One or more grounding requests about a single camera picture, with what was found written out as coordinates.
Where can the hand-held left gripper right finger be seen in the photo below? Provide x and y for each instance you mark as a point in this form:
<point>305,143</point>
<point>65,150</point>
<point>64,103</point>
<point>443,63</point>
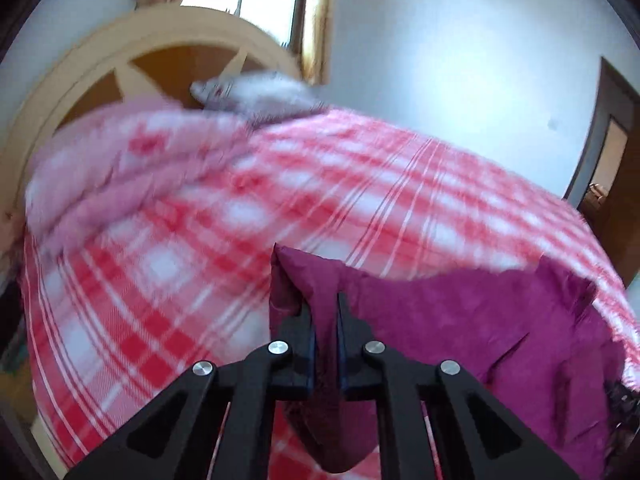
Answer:
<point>346,360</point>

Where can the wooden headboard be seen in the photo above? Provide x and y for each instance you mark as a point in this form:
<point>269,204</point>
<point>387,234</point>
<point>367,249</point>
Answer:
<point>125,65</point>

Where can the red plaid bed sheet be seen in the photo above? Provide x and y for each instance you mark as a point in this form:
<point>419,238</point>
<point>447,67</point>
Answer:
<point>260,210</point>

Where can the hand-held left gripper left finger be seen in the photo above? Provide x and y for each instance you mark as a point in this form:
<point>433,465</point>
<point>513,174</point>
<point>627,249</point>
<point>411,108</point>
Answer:
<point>301,360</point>

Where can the pink plaid pillow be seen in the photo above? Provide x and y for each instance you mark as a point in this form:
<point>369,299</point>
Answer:
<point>115,160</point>

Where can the brown wooden door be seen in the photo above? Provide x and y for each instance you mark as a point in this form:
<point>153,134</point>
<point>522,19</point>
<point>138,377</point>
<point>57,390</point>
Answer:
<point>607,160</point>

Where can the magenta puffer jacket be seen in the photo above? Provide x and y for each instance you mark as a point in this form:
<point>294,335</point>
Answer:
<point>450,330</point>

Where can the grey pillow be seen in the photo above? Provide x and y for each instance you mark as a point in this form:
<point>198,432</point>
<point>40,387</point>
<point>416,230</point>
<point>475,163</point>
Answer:
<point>255,94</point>

